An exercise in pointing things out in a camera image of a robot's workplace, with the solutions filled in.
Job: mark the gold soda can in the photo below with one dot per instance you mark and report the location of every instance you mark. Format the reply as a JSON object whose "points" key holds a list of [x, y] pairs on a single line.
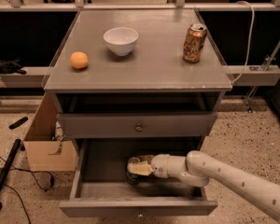
{"points": [[194, 41]]}

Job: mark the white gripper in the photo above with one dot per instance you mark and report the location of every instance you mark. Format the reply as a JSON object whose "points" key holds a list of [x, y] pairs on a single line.
{"points": [[160, 164]]}

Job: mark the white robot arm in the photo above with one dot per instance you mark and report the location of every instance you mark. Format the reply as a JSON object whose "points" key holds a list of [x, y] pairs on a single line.
{"points": [[196, 168]]}

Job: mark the open grey middle drawer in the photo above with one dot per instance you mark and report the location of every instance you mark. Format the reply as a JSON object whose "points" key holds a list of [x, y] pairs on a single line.
{"points": [[101, 187]]}

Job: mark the orange fruit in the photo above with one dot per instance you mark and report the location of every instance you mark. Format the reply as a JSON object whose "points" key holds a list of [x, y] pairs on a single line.
{"points": [[79, 60]]}

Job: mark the small black floor object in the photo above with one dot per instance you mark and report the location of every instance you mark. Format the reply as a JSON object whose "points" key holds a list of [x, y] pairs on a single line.
{"points": [[18, 123]]}

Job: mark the cardboard box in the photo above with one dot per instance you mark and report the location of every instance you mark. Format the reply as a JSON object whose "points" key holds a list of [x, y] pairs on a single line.
{"points": [[45, 147]]}

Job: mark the white ceramic bowl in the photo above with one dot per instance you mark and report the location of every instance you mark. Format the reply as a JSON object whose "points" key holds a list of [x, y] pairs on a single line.
{"points": [[121, 40]]}

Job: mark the grey wooden drawer cabinet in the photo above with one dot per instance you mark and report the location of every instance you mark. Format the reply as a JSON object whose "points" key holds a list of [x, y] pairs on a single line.
{"points": [[153, 78]]}

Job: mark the black cloth on rail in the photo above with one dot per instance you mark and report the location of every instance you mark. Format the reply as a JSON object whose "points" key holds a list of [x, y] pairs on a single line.
{"points": [[11, 67]]}

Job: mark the green soda can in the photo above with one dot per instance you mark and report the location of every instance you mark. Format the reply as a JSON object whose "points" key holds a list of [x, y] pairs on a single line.
{"points": [[132, 179]]}

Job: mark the closed grey top drawer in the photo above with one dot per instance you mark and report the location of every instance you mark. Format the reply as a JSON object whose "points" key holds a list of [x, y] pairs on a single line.
{"points": [[124, 125]]}

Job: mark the black pole on floor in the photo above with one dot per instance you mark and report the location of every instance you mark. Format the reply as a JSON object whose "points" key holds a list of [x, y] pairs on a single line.
{"points": [[8, 163]]}

